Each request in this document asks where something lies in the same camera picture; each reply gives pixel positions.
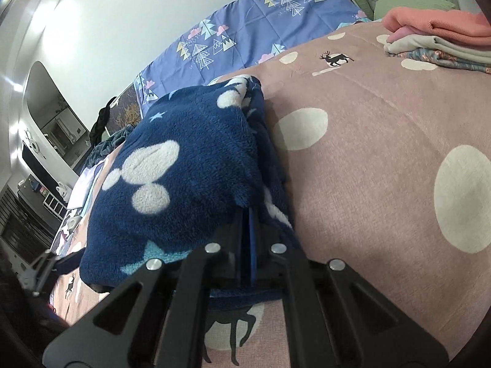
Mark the navy fleece garment white spots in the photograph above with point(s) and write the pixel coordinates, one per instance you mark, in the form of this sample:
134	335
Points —
184	184

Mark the beige folded garment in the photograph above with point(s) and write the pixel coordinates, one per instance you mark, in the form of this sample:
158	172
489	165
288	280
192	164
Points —
429	46

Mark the pink folded garment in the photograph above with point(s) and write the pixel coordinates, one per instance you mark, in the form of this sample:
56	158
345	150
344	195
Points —
448	25

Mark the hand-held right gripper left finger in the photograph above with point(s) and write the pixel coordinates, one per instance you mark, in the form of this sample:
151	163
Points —
239	255

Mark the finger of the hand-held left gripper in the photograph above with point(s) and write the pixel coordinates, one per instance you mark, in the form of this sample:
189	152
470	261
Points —
38	270

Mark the pink polka dot blanket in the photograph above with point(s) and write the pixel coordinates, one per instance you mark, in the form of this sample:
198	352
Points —
364	103

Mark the dark tree wall picture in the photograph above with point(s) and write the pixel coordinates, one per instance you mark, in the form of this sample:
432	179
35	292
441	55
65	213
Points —
128	111

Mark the white lilac cloth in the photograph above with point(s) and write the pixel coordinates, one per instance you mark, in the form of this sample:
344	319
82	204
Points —
86	186

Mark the blue tree print bedsheet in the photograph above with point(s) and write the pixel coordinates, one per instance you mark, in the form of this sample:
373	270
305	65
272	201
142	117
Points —
238	23

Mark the teal crumpled cloth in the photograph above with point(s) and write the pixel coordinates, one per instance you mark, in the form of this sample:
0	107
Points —
107	145

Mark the arched wall niche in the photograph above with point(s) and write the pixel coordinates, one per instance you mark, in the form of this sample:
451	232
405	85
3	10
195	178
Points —
50	107

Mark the white kettle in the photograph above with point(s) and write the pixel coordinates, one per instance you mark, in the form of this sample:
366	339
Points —
63	190

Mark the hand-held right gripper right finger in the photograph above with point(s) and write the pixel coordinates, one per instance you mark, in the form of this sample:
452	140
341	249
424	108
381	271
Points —
253	253

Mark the dark cabinet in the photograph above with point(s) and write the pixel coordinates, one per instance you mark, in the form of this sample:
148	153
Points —
27	218

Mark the blue floral folded garment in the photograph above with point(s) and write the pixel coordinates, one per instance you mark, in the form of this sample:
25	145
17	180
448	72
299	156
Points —
441	59

